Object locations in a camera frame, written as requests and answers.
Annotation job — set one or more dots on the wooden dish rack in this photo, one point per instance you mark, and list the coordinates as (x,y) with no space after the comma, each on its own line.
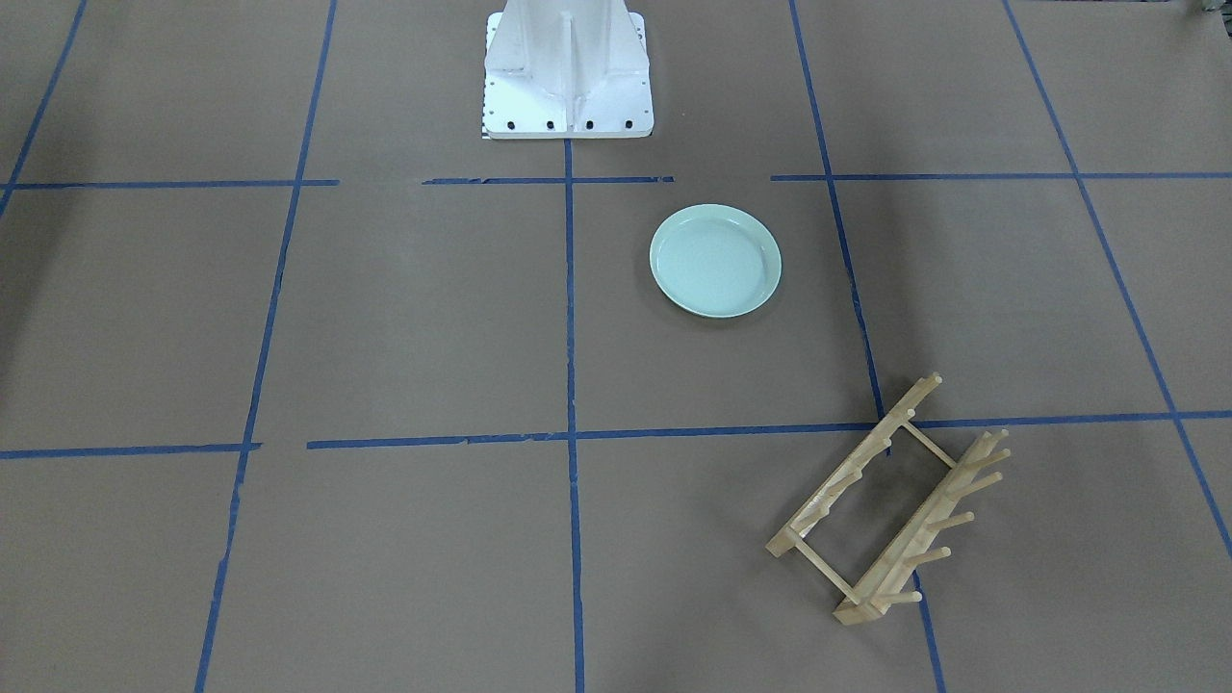
(874,520)

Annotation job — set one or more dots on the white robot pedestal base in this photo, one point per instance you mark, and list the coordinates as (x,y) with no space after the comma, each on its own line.
(566,69)

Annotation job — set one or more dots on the light green plate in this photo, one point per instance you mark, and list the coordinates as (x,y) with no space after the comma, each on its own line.
(715,261)

